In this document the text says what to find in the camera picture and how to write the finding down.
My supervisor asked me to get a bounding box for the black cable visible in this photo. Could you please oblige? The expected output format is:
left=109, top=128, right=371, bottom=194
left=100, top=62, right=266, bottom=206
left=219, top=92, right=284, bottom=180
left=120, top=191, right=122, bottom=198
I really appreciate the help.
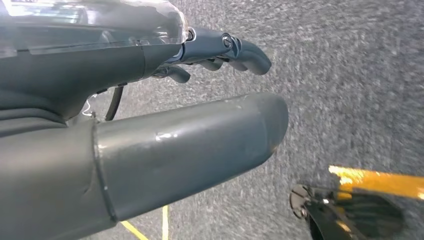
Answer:
left=104, top=85, right=125, bottom=122

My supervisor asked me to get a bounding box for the black robot left foot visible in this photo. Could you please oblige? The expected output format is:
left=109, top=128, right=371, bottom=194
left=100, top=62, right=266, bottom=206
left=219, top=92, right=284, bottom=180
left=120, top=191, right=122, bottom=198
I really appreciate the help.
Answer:
left=289, top=184, right=407, bottom=240

